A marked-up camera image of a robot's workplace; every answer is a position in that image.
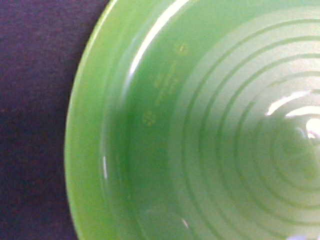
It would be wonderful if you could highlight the black tablecloth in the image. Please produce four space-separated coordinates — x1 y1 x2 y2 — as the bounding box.
0 0 107 240

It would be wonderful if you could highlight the green plastic plate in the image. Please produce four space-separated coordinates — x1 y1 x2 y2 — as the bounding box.
64 0 320 240

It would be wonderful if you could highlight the white tissue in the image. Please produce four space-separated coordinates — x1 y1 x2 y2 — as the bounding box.
286 234 309 240

